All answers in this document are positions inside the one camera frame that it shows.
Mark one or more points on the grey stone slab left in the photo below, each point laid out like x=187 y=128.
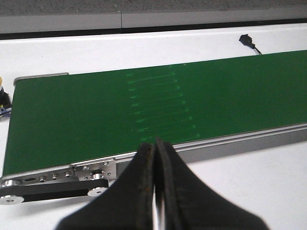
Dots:
x=50 y=7

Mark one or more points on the yellow push button corner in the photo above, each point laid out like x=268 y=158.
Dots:
x=5 y=103

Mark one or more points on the aluminium conveyor side rail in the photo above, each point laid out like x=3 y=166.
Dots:
x=200 y=150

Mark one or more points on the green conveyor belt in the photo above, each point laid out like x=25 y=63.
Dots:
x=64 y=119

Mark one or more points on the black drive belt with pulleys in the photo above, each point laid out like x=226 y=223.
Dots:
x=11 y=195

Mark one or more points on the black sensor with cable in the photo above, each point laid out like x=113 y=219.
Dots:
x=246 y=40

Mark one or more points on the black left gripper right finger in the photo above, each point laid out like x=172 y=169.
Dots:
x=186 y=203

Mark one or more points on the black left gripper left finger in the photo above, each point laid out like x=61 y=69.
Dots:
x=126 y=204

